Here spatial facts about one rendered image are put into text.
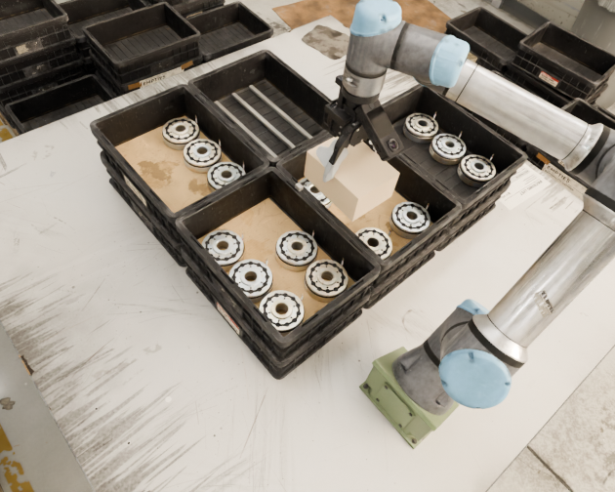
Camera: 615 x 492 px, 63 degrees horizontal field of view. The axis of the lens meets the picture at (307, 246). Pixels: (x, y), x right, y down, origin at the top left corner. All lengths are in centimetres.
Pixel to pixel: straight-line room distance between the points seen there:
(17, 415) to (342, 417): 126
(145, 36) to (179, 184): 126
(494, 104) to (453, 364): 46
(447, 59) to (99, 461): 104
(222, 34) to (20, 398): 186
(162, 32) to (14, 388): 161
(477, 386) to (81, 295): 97
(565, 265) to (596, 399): 152
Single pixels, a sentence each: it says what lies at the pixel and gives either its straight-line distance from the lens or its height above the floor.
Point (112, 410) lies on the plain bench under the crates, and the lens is 126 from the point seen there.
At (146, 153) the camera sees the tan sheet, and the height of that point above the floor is 83.
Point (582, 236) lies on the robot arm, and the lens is 90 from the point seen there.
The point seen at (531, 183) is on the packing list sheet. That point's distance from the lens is 183.
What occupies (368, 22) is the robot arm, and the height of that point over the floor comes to 144.
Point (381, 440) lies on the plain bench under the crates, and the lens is 123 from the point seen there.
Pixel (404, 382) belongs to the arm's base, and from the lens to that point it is 110.
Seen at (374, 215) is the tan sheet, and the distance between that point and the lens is 136.
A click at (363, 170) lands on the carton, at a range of 105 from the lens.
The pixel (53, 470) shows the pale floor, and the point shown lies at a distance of 201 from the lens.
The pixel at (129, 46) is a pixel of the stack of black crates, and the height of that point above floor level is 49.
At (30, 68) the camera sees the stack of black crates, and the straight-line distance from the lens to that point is 260.
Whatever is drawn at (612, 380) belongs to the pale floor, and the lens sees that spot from 246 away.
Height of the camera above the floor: 187
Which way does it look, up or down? 55 degrees down
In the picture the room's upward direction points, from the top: 10 degrees clockwise
